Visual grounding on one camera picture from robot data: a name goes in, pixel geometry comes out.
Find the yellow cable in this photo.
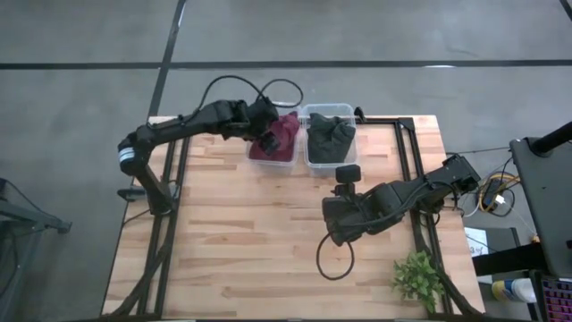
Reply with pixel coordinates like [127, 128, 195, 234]
[478, 174, 522, 214]

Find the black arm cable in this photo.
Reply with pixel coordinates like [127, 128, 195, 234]
[315, 230, 357, 282]
[196, 74, 305, 111]

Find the grey flat panel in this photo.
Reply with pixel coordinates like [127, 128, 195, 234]
[509, 136, 572, 279]

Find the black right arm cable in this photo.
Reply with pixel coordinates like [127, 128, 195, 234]
[315, 230, 357, 282]

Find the small artificial green plant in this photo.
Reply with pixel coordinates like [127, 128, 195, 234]
[390, 250, 445, 314]

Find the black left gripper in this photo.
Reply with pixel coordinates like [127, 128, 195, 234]
[245, 97, 282, 156]

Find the white and yellow bottle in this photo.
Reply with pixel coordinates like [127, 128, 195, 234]
[491, 276, 538, 305]

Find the black aluminium rig frame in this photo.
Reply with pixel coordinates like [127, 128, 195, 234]
[101, 106, 486, 322]

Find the black round pole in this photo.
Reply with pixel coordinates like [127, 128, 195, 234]
[530, 121, 572, 157]

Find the backlit colourful keyboard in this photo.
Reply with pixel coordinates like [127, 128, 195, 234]
[539, 277, 572, 322]

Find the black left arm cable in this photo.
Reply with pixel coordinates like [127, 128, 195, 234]
[196, 74, 305, 111]

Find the clear plastic bin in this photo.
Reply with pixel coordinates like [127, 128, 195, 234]
[298, 103, 360, 177]
[244, 105, 302, 175]

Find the dark green baseball cap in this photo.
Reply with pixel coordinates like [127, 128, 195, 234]
[306, 112, 358, 165]

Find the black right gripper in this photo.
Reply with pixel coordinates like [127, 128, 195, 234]
[322, 164, 374, 246]

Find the maroon baseball cap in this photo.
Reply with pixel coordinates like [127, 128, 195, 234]
[248, 111, 301, 164]

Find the black power adapter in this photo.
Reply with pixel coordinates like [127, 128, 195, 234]
[484, 178, 505, 203]

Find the grey metal stand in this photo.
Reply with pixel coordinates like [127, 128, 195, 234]
[0, 177, 73, 322]

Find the black flat bar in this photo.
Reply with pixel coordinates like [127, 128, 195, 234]
[472, 242, 544, 277]

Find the white paper sheet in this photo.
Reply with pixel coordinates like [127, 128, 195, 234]
[464, 226, 491, 258]

